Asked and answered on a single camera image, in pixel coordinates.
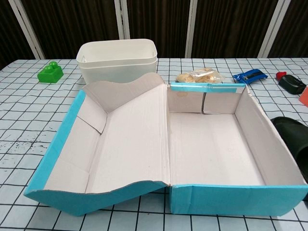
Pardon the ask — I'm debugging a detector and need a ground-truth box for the green toy block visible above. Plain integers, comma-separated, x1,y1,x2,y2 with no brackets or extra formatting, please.
37,61,64,84

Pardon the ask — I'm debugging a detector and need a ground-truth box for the checked tablecloth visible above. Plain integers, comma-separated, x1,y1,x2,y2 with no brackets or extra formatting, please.
0,57,308,231

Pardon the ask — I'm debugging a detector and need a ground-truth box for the blue and white shoe box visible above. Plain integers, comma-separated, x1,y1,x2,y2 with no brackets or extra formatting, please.
23,73,308,217

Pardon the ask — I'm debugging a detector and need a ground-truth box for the black bottle red cap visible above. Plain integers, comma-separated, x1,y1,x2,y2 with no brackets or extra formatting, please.
275,71,307,95

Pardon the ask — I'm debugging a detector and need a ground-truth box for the orange cube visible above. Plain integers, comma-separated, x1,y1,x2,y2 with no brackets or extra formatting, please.
299,87,308,108

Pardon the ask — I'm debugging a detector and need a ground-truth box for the black folding screen white frame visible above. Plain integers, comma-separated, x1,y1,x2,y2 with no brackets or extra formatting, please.
0,0,308,69

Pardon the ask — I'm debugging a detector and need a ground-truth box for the white plastic bin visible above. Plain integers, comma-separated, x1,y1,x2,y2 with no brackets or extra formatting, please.
76,38,159,89

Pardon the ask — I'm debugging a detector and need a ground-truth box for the clear bag of nuts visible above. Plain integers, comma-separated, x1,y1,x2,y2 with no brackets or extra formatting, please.
175,68,226,85

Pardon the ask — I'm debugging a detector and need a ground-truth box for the blue snack packet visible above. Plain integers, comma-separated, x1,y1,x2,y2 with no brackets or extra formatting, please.
232,68,268,85

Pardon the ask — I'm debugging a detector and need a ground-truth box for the black slipper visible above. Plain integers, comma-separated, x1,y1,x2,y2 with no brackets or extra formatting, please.
269,116,308,184

